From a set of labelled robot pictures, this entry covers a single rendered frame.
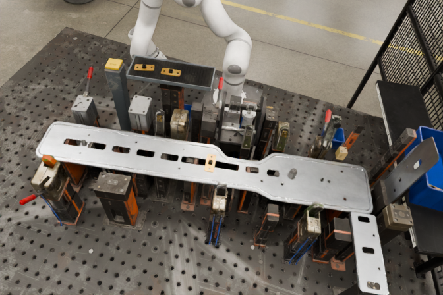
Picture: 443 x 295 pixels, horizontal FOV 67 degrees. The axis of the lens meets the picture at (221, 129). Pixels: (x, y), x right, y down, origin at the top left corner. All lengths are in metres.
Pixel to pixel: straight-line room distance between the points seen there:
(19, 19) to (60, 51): 1.75
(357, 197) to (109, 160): 1.01
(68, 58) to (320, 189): 1.72
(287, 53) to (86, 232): 2.67
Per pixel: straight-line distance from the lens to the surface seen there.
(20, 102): 2.19
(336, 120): 1.38
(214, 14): 1.49
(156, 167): 1.38
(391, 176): 1.52
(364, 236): 1.41
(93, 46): 2.43
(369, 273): 1.36
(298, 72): 3.41
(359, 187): 1.50
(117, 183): 1.33
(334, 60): 3.70
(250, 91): 1.98
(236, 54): 1.56
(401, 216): 1.44
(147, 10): 1.56
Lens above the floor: 2.17
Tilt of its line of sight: 52 degrees down
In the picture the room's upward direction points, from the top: 8 degrees clockwise
